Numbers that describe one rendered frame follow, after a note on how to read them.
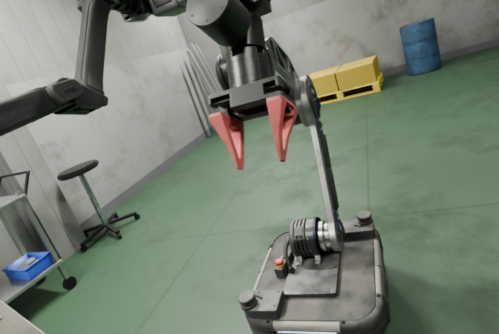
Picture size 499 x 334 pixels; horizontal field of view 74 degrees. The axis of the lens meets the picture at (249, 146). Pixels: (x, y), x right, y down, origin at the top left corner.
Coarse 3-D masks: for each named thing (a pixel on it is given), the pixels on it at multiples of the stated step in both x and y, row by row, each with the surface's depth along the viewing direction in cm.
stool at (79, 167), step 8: (96, 160) 309; (72, 168) 304; (80, 168) 289; (88, 168) 293; (64, 176) 288; (72, 176) 286; (80, 176) 303; (88, 184) 308; (88, 192) 307; (96, 200) 311; (96, 208) 311; (104, 216) 316; (112, 216) 335; (128, 216) 325; (136, 216) 329; (104, 224) 316; (96, 232) 307; (88, 240) 300
